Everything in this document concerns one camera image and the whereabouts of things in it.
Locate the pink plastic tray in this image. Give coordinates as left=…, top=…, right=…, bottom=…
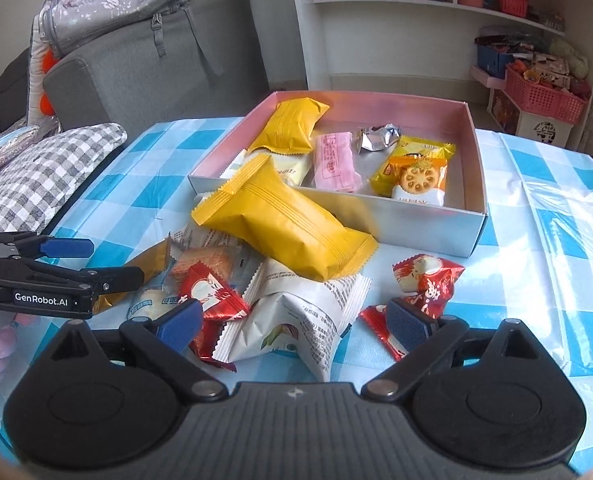
left=471, top=65, right=507, bottom=88

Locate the large pink plastic basket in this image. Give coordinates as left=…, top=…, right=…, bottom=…
left=504, top=65, right=590, bottom=123

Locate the patterned fabric pouch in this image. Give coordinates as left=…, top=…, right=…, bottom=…
left=0, top=125, right=42, bottom=181

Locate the pink snack packet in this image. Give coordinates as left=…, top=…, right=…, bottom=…
left=314, top=131, right=363, bottom=194

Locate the red snack packet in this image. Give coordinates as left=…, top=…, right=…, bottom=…
left=359, top=255, right=466, bottom=362
left=178, top=261, right=250, bottom=373

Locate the large white snack packet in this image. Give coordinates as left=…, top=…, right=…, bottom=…
left=211, top=259, right=372, bottom=385

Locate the blue checkered tablecloth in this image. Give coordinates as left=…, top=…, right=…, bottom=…
left=0, top=117, right=593, bottom=476

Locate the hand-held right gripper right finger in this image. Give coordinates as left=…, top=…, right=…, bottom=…
left=361, top=298, right=547, bottom=403

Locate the yellow chips packet blue label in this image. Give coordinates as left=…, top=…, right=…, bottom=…
left=391, top=136, right=456, bottom=163

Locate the grey floral backpack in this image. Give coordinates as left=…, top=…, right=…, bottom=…
left=39, top=0, right=224, bottom=78

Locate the large yellow snack packet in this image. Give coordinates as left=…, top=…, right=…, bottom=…
left=191, top=154, right=380, bottom=282
left=248, top=97, right=331, bottom=154

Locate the small white cake packet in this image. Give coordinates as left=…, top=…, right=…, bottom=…
left=126, top=284, right=180, bottom=322

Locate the grey checkered cushion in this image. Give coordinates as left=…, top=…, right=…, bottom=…
left=0, top=122, right=128, bottom=236

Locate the silver foil snack packet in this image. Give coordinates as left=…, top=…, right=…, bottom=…
left=358, top=124, right=402, bottom=152

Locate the white shelf unit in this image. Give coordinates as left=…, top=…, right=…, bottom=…
left=286, top=0, right=593, bottom=153

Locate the blue plastic crate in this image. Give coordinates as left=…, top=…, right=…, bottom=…
left=475, top=37, right=515, bottom=78

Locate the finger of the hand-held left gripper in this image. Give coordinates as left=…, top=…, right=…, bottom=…
left=0, top=256, right=145, bottom=295
left=0, top=231, right=95, bottom=264

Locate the orange biscuit packet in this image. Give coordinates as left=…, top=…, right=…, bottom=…
left=371, top=155, right=450, bottom=207

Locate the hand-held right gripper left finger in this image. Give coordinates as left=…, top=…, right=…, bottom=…
left=51, top=298, right=227, bottom=403

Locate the brown gold snack packet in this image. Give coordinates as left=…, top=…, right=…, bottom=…
left=95, top=237, right=173, bottom=313

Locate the pink cardboard box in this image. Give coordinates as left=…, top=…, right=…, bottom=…
left=187, top=90, right=488, bottom=258

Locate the clear cracker packet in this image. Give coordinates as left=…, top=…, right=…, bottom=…
left=168, top=227, right=244, bottom=288

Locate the grey sofa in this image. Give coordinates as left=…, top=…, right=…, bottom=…
left=0, top=0, right=270, bottom=136

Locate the white storage box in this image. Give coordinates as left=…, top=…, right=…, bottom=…
left=487, top=87, right=575, bottom=148

